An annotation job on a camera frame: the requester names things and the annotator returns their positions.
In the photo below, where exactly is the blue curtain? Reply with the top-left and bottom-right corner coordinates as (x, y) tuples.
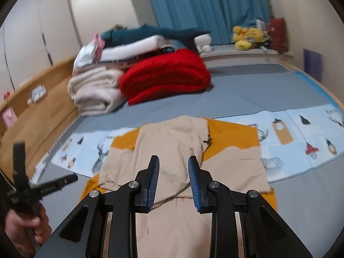
(142, 0), (272, 45)

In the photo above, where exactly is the light blue printed mat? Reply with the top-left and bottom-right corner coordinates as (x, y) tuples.
(32, 105), (344, 183)

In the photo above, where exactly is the person's left hand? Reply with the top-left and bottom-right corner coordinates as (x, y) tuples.
(5, 204), (52, 251)

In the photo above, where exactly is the white folded quilt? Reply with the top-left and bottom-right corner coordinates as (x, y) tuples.
(101, 35), (168, 62)

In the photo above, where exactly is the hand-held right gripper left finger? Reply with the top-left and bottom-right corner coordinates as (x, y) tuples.
(35, 155), (161, 258)

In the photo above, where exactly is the bed with grey sheet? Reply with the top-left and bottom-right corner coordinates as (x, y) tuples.
(0, 59), (344, 258)

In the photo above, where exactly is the wooden headboard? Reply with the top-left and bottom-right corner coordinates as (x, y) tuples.
(0, 55), (81, 140)

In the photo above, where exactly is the white plush toy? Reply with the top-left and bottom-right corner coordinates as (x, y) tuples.
(194, 34), (213, 53)

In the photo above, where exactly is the red folded blanket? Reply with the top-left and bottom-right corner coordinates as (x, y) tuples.
(120, 48), (211, 106)

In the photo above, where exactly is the cream fleece folded blanket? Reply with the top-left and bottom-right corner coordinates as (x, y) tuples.
(68, 66), (128, 117)

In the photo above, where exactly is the white wardrobe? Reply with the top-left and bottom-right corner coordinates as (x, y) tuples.
(0, 0), (81, 105)

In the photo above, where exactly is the yellow plush toy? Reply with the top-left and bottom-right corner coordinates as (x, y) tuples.
(235, 40), (253, 51)
(232, 25), (249, 37)
(247, 28), (263, 43)

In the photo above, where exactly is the dark red bag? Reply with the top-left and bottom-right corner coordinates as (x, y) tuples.
(269, 18), (287, 54)

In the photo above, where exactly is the tissue box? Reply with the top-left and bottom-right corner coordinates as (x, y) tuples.
(31, 85), (47, 100)

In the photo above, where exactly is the beige and mustard hooded jacket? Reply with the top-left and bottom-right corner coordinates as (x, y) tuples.
(79, 115), (277, 258)

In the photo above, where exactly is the pink gift bag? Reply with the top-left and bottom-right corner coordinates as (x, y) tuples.
(2, 107), (17, 128)

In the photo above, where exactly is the white quilt with dark trim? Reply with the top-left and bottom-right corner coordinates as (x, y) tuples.
(107, 44), (180, 69)

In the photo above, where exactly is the purple folder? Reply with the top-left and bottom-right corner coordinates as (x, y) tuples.
(303, 48), (322, 81)

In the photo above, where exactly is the pile of folded clothes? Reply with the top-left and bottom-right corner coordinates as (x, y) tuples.
(101, 25), (211, 51)

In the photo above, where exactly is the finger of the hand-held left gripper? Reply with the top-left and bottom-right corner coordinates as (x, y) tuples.
(29, 174), (79, 194)
(13, 141), (28, 190)

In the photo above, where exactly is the window sill ledge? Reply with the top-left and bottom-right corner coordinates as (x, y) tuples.
(200, 44), (293, 65)

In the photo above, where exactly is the white and pink cloth pile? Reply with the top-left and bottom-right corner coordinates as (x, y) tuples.
(72, 34), (105, 74)

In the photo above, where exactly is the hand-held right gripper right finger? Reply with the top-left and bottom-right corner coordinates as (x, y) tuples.
(187, 155), (313, 258)

